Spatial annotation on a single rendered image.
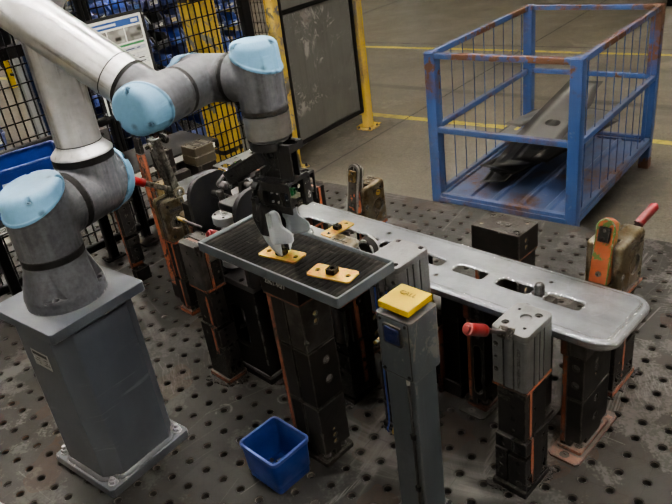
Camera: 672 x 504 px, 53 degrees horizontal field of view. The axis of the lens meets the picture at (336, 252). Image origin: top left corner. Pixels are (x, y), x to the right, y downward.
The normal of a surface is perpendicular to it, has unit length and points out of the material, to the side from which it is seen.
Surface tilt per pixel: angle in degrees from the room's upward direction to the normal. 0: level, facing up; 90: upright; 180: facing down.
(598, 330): 0
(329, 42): 90
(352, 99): 92
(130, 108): 90
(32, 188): 8
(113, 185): 90
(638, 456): 0
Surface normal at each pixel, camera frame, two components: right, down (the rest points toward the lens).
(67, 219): 0.90, 0.11
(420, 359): 0.72, 0.25
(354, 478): -0.13, -0.87
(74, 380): 0.14, 0.45
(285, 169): -0.56, 0.45
